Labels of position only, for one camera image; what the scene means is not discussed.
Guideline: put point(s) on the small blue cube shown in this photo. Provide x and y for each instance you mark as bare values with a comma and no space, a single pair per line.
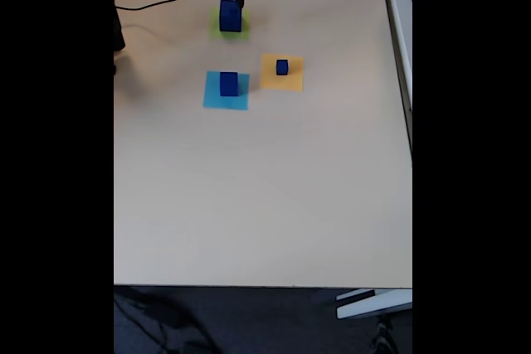
282,67

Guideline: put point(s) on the light blue paper square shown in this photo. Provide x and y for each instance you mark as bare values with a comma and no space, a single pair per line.
211,99

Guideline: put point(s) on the green paper square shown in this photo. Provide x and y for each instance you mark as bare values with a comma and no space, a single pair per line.
213,28

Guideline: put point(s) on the white neighbouring table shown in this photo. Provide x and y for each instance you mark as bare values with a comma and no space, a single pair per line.
400,39

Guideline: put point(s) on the white table foot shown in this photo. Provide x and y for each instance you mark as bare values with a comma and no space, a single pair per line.
373,304

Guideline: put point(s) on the large blue cube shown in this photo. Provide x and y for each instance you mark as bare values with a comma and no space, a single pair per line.
230,18

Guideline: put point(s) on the orange paper square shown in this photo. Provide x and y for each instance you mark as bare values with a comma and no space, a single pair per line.
269,80

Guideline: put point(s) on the medium blue cube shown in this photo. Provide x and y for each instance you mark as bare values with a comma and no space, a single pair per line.
228,84

